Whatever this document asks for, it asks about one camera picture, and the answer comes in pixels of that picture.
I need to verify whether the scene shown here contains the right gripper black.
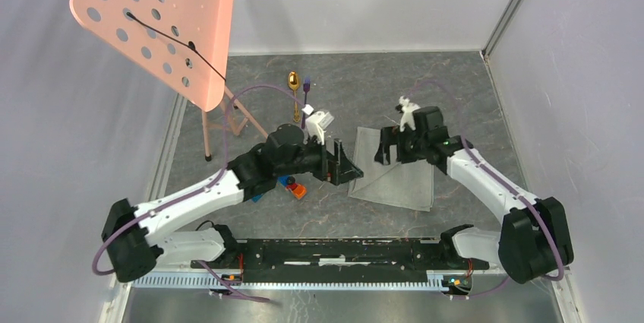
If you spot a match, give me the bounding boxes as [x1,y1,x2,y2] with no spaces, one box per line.
[375,125,428,164]

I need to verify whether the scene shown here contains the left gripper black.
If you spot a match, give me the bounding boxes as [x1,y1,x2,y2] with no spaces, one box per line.
[276,132,363,186]

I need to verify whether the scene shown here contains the grey cloth napkin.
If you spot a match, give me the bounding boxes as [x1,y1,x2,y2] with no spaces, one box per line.
[348,127,434,211]

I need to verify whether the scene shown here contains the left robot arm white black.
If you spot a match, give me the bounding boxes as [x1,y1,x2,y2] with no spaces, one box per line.
[92,124,364,283]

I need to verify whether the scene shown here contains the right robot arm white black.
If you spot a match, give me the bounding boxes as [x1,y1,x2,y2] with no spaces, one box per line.
[374,100,574,283]

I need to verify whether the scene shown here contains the colourful toy block pile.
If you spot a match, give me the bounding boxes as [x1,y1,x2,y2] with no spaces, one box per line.
[245,176,307,202]

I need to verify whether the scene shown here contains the purple fork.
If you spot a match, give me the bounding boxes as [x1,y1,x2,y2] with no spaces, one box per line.
[301,76,311,129]

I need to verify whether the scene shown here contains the gold spoon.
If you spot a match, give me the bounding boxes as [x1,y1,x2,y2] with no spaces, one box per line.
[287,71,301,123]

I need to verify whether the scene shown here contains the pink perforated music stand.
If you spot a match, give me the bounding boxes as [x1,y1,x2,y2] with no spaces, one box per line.
[69,0,255,135]

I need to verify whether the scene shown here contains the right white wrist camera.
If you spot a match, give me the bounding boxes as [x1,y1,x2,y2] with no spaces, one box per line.
[396,96,421,132]

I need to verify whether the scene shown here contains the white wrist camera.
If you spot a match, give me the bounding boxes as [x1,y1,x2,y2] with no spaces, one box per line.
[302,104,334,145]
[396,96,421,132]

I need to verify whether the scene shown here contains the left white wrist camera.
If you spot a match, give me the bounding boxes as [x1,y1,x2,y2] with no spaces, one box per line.
[302,104,334,145]

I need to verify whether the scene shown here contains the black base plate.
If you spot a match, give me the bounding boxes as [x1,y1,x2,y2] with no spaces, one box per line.
[208,238,490,283]

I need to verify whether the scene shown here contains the aluminium frame rail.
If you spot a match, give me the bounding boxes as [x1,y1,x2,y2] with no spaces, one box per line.
[112,237,572,294]

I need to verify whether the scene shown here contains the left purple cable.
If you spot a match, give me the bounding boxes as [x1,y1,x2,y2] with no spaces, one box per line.
[91,84,315,304]

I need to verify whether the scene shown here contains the black cord on stand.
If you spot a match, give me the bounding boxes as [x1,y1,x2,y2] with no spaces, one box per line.
[125,0,238,83]

